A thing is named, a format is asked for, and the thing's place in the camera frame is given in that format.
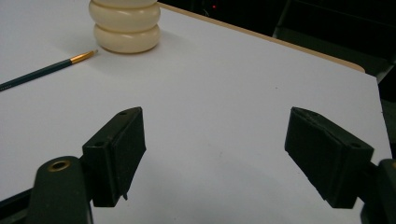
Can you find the white board sheet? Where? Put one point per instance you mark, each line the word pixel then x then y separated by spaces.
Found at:
pixel 218 93

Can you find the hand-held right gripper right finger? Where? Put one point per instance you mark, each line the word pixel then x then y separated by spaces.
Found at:
pixel 327 155

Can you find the cream ringed pen holder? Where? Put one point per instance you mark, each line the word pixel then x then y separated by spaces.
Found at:
pixel 126 28

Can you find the dark green pencil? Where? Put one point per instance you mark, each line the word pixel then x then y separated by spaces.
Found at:
pixel 37 73

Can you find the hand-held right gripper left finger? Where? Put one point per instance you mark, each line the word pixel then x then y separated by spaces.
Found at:
pixel 115 161

